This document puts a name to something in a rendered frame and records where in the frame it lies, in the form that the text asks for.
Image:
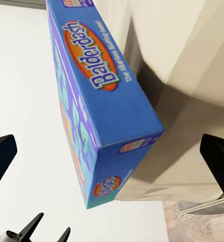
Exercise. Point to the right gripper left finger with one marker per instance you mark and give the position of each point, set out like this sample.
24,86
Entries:
8,150

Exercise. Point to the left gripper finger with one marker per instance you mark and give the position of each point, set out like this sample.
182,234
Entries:
25,234
65,236

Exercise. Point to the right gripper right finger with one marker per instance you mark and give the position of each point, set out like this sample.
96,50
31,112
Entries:
212,150

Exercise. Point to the board game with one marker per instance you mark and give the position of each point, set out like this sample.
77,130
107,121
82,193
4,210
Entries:
109,122

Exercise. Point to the bed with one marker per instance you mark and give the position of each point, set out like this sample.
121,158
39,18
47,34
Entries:
175,49

